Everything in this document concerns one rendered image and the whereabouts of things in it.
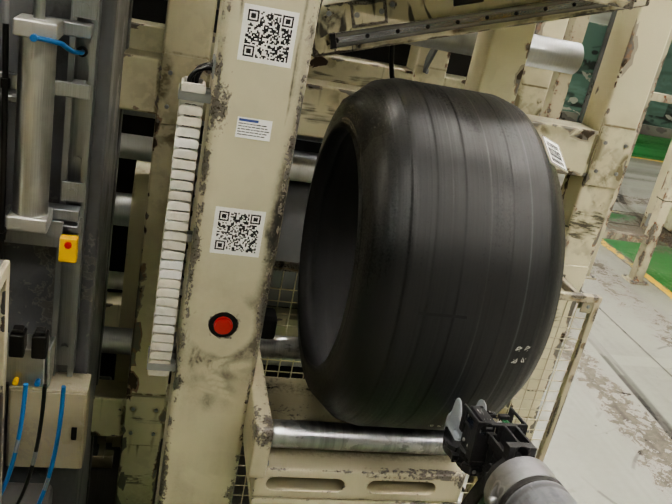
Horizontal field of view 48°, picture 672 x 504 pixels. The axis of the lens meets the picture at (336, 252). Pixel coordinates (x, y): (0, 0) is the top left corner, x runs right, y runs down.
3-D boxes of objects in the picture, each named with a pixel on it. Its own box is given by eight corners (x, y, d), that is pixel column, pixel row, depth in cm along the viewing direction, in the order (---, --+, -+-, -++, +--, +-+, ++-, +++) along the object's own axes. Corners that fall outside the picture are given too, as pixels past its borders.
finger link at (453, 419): (459, 384, 112) (483, 414, 103) (451, 420, 113) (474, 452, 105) (440, 383, 111) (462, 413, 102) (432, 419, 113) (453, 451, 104)
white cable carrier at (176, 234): (147, 375, 121) (181, 81, 104) (148, 359, 126) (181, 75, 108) (174, 377, 122) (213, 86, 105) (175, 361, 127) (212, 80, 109)
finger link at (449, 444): (466, 425, 108) (490, 457, 100) (464, 436, 109) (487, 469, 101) (436, 424, 107) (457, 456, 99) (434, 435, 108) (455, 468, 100)
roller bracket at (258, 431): (247, 480, 118) (256, 429, 114) (233, 349, 154) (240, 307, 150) (268, 481, 119) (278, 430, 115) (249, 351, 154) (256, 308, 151)
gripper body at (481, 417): (511, 404, 104) (553, 450, 92) (498, 459, 106) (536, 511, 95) (460, 401, 102) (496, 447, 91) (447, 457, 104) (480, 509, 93)
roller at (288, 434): (266, 414, 121) (261, 424, 125) (266, 441, 119) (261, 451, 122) (466, 425, 130) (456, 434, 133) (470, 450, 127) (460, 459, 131)
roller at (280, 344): (253, 333, 145) (250, 333, 149) (251, 356, 145) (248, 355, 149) (423, 346, 153) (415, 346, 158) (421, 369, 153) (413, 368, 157)
